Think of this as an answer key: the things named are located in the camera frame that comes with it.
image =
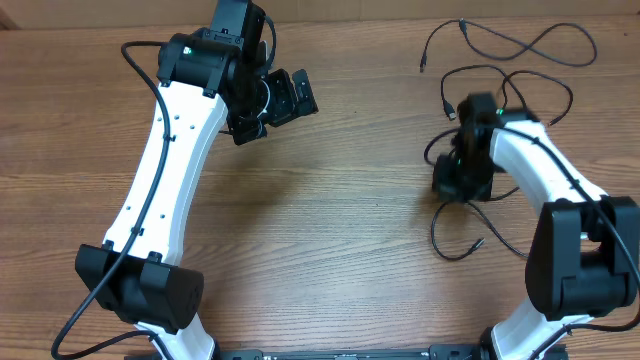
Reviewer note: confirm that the cardboard wall panel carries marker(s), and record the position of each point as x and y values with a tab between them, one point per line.
68	14

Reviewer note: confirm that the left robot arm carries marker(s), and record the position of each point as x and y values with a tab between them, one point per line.
217	80

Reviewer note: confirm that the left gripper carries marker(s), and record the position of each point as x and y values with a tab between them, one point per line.
287	105

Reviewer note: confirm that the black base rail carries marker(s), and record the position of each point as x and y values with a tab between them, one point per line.
345	355

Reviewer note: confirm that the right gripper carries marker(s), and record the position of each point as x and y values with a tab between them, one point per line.
454	183

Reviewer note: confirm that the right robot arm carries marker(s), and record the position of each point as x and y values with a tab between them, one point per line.
583	262

